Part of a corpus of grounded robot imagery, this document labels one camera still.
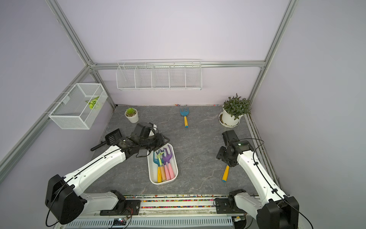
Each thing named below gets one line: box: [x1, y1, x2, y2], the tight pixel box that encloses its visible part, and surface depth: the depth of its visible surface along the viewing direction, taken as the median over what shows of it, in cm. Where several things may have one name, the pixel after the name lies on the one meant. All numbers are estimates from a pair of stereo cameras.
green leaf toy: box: [84, 95, 100, 110], surface depth 83 cm
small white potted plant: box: [124, 107, 139, 124], surface depth 107 cm
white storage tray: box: [147, 142, 179, 185], surface depth 87 cm
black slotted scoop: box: [90, 128, 123, 152], surface depth 103 cm
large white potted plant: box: [222, 93, 252, 127], surface depth 96 cm
